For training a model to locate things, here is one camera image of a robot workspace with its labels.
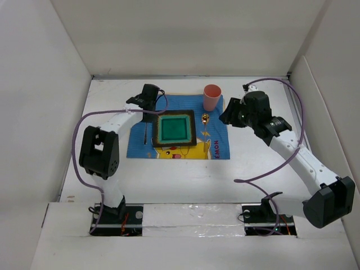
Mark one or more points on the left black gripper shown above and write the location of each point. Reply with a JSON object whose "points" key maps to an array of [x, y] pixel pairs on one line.
{"points": [[150, 118]]}

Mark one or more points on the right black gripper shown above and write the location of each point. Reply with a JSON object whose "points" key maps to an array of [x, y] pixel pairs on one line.
{"points": [[235, 104]]}

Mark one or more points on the gold spoon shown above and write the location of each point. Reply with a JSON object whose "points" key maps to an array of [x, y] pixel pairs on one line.
{"points": [[205, 119]]}

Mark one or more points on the pink plastic cup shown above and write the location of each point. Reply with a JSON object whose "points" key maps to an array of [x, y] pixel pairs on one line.
{"points": [[211, 95]]}

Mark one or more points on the green square plate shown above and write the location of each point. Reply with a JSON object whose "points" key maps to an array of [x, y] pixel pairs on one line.
{"points": [[174, 128]]}

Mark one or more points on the gold fork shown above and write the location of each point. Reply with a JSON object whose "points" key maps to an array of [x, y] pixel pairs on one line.
{"points": [[145, 134]]}

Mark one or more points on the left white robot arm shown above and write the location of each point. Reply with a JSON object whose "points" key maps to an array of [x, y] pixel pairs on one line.
{"points": [[100, 151]]}

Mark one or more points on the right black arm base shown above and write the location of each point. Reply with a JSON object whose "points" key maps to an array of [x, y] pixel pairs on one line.
{"points": [[259, 220]]}

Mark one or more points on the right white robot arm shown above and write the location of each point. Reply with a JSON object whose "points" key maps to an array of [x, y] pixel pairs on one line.
{"points": [[330, 196]]}

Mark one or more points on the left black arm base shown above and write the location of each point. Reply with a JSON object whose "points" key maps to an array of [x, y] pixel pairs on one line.
{"points": [[111, 225]]}

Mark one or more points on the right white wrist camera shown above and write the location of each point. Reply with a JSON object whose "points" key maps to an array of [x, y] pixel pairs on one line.
{"points": [[249, 88]]}

